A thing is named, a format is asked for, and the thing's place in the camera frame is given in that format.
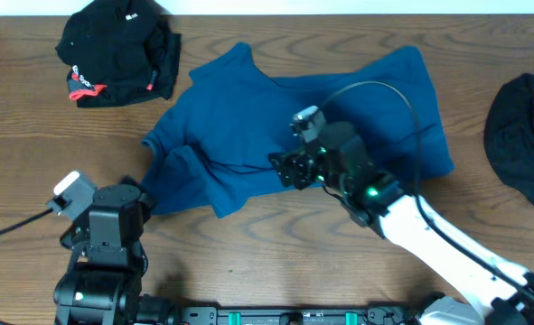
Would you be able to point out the blue polo shirt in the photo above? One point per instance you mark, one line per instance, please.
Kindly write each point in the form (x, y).
(211, 147)

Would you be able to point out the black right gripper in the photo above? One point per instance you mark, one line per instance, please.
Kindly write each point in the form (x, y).
(292, 165)

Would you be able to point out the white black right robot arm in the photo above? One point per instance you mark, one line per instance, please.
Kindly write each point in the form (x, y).
(496, 290)

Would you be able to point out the black folded garment red trim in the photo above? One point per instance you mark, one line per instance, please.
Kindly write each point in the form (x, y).
(120, 53)

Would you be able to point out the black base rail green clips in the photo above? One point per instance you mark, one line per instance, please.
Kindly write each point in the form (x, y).
(266, 316)

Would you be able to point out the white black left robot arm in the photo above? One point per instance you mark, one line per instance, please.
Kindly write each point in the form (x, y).
(103, 281)

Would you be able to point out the black garment at right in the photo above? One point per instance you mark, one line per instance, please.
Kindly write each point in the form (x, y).
(509, 135)

